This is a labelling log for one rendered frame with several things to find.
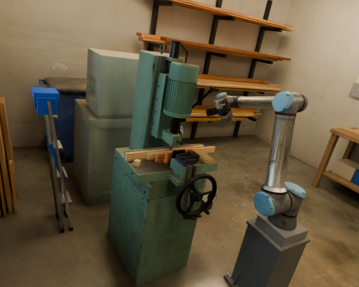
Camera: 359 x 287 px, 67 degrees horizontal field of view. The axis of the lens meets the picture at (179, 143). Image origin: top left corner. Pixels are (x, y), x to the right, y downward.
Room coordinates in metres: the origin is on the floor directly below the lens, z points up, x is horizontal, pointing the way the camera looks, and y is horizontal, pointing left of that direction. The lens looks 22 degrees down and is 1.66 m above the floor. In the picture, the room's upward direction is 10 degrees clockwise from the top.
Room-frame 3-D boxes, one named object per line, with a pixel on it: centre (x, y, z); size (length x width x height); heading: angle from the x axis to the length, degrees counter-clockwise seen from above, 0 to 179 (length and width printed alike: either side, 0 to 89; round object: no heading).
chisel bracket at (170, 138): (1.67, 0.06, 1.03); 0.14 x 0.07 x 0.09; 37
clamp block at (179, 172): (1.50, -0.06, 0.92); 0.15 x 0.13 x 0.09; 127
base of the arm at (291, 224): (1.56, -0.77, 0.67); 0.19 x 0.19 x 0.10
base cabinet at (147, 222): (1.75, 0.12, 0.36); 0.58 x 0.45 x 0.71; 37
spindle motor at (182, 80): (1.66, 0.05, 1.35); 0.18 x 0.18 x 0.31
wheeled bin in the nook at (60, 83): (3.09, 1.34, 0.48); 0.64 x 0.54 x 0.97; 126
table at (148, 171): (1.57, -0.01, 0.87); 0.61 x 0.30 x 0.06; 127
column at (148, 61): (1.89, 0.23, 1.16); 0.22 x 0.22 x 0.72; 37
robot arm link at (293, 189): (1.56, -0.76, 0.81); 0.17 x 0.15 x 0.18; 123
